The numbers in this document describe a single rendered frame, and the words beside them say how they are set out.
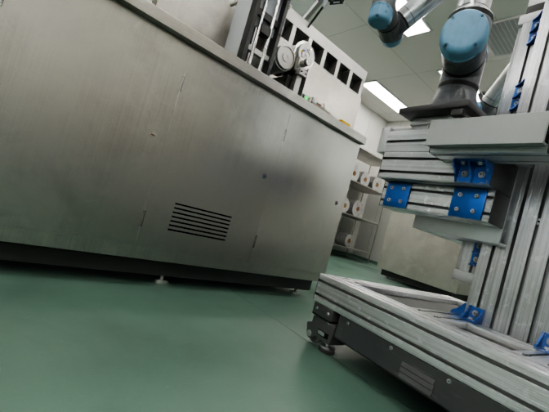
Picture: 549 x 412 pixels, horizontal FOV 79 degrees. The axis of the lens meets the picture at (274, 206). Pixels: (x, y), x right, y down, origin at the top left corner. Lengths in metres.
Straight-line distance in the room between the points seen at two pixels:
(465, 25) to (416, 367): 0.88
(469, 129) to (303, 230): 0.93
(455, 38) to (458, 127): 0.27
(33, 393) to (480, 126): 1.02
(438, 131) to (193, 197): 0.83
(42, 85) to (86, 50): 0.16
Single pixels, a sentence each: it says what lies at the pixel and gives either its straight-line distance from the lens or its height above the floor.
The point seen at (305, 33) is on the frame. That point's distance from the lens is 2.49.
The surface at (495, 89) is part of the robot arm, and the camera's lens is 1.89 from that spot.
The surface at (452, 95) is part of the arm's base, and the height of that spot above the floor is 0.86.
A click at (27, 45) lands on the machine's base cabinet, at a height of 0.63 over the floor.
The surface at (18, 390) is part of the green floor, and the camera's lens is 0.72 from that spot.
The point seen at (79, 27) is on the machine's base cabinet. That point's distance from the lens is 1.21.
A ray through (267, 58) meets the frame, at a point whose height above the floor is 1.05.
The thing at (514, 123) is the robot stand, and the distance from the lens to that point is 0.92.
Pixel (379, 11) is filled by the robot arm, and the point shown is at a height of 1.08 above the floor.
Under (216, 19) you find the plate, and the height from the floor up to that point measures 1.31.
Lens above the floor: 0.37
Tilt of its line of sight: 2 degrees up
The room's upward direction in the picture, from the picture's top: 16 degrees clockwise
